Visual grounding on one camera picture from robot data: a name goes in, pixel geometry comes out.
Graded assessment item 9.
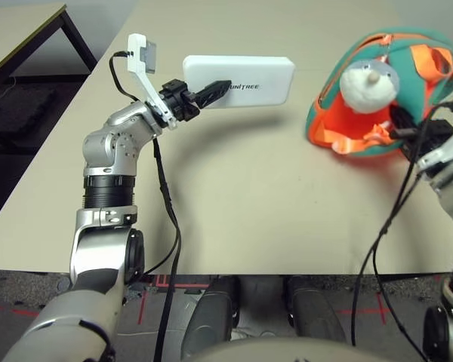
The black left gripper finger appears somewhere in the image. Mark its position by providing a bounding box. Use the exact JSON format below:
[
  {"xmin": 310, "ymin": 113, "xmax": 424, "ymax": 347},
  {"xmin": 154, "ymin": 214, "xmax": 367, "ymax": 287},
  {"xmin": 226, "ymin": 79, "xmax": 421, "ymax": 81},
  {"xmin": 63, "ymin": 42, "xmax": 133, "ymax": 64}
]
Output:
[{"xmin": 195, "ymin": 78, "xmax": 233, "ymax": 111}]

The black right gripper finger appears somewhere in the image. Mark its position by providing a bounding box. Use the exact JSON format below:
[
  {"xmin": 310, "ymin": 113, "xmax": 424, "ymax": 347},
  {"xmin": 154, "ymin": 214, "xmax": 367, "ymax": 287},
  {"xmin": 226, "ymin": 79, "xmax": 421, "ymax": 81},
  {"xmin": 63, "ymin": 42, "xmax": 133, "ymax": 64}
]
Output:
[
  {"xmin": 390, "ymin": 107, "xmax": 411, "ymax": 131},
  {"xmin": 395, "ymin": 106, "xmax": 415, "ymax": 130}
]

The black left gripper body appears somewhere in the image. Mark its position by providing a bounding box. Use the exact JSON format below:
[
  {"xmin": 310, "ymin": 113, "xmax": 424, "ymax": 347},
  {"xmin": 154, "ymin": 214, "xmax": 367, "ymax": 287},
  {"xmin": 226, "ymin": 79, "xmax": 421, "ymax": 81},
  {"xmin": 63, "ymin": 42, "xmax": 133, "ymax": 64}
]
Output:
[{"xmin": 159, "ymin": 78, "xmax": 204, "ymax": 123}]

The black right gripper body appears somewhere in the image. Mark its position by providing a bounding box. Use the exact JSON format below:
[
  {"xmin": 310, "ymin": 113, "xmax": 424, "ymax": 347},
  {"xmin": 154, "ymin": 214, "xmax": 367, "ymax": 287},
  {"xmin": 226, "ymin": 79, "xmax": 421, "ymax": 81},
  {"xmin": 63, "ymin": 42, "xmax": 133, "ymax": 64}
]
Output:
[{"xmin": 391, "ymin": 119, "xmax": 453, "ymax": 160}]

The grey and white plush toy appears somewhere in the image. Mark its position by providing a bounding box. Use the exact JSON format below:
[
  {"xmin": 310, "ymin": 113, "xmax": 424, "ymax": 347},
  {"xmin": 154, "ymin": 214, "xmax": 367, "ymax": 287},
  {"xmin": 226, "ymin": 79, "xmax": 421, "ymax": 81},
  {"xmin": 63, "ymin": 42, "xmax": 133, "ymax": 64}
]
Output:
[{"xmin": 339, "ymin": 60, "xmax": 401, "ymax": 113}]

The teal and orange backpack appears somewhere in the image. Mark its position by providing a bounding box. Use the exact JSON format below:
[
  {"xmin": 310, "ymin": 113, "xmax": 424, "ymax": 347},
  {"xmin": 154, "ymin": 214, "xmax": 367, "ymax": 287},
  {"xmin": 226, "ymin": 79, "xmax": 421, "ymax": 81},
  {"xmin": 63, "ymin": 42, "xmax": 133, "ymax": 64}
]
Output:
[{"xmin": 305, "ymin": 25, "xmax": 453, "ymax": 161}]

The white Unitree pencil case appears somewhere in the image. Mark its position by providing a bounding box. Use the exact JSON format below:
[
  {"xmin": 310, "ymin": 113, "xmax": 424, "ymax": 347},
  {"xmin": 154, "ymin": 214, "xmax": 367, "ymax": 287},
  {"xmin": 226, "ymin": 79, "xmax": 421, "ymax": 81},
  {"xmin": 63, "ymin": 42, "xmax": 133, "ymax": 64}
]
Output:
[{"xmin": 181, "ymin": 54, "xmax": 296, "ymax": 110}]

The black floor mat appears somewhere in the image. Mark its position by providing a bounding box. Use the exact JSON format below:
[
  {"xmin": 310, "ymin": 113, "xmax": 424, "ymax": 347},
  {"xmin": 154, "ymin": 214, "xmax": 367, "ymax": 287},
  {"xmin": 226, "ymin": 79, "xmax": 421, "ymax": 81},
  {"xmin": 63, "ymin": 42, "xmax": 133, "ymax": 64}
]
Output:
[{"xmin": 0, "ymin": 85, "xmax": 61, "ymax": 137}]

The dark grey right robot leg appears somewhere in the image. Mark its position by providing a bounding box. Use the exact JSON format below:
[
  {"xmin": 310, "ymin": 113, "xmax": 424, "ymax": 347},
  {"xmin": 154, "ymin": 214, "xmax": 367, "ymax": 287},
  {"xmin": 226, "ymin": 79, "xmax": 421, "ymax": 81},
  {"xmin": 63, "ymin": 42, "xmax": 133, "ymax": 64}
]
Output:
[{"xmin": 285, "ymin": 277, "xmax": 347, "ymax": 344}]

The dark grey robot leg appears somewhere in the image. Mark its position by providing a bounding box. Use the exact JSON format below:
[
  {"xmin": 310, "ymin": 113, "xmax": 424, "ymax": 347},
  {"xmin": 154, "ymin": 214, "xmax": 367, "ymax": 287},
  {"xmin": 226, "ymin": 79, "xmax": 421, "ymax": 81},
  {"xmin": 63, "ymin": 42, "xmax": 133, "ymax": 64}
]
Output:
[
  {"xmin": 180, "ymin": 277, "xmax": 242, "ymax": 350},
  {"xmin": 285, "ymin": 277, "xmax": 347, "ymax": 344}
]

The dark grey left robot leg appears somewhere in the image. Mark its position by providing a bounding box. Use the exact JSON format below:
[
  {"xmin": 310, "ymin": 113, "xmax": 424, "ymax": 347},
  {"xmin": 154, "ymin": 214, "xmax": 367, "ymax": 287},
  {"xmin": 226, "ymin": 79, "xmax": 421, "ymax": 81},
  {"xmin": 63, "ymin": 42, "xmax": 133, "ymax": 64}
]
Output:
[{"xmin": 180, "ymin": 277, "xmax": 242, "ymax": 350}]

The grey robot torso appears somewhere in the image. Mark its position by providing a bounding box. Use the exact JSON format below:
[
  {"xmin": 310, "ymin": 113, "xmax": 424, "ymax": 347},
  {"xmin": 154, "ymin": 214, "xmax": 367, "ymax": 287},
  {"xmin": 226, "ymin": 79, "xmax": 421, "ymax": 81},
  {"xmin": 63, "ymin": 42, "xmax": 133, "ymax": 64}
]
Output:
[{"xmin": 188, "ymin": 336, "xmax": 363, "ymax": 362}]

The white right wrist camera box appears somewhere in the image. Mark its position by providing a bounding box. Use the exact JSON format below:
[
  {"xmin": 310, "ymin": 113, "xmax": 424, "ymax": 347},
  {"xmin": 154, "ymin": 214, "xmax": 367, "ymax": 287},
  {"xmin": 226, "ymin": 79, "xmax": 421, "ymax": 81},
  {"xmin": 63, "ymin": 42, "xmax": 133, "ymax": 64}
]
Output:
[{"xmin": 417, "ymin": 145, "xmax": 453, "ymax": 178}]

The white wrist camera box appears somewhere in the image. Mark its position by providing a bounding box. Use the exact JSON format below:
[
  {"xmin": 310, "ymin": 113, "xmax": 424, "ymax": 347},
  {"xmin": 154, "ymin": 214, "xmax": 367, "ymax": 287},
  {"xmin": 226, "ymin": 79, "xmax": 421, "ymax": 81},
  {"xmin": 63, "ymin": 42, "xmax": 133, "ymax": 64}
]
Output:
[
  {"xmin": 417, "ymin": 145, "xmax": 453, "ymax": 178},
  {"xmin": 127, "ymin": 32, "xmax": 180, "ymax": 131}
]

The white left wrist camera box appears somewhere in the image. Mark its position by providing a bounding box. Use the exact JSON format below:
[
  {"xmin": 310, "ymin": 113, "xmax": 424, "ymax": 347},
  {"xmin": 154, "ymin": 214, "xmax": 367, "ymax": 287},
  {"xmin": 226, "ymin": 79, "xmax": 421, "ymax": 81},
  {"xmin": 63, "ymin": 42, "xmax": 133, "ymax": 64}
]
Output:
[{"xmin": 127, "ymin": 32, "xmax": 180, "ymax": 131}]

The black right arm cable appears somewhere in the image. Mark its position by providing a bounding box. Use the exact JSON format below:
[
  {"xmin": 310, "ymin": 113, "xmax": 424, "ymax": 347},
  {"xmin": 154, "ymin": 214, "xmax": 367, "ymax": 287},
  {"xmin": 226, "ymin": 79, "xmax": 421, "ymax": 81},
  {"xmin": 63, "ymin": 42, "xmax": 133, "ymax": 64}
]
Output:
[{"xmin": 350, "ymin": 97, "xmax": 453, "ymax": 362}]

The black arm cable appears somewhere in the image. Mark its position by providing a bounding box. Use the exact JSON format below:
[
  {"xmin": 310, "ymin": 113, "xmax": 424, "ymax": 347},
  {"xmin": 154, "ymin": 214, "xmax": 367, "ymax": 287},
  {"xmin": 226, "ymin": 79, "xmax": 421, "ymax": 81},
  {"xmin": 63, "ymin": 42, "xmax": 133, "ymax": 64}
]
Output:
[
  {"xmin": 109, "ymin": 51, "xmax": 182, "ymax": 362},
  {"xmin": 350, "ymin": 97, "xmax": 453, "ymax": 362}
]

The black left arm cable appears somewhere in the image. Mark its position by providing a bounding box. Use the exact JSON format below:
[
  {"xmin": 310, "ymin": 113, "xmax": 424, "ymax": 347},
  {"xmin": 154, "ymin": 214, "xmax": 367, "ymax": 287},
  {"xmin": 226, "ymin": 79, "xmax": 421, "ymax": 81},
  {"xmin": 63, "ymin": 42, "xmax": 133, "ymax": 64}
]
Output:
[{"xmin": 109, "ymin": 51, "xmax": 182, "ymax": 362}]

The thin white cable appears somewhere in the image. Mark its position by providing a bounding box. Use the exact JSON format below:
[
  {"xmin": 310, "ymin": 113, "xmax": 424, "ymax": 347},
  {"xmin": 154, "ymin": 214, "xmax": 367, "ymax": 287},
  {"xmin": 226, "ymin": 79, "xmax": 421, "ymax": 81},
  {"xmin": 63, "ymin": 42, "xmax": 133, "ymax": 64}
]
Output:
[{"xmin": 0, "ymin": 76, "xmax": 17, "ymax": 105}]

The white floor cable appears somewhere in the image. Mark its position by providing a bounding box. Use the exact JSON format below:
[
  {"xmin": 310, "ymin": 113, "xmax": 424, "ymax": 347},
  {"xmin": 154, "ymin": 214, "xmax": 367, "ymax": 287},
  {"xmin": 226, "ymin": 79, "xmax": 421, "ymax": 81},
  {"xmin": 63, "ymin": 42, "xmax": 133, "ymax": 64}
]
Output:
[{"xmin": 232, "ymin": 326, "xmax": 288, "ymax": 340}]

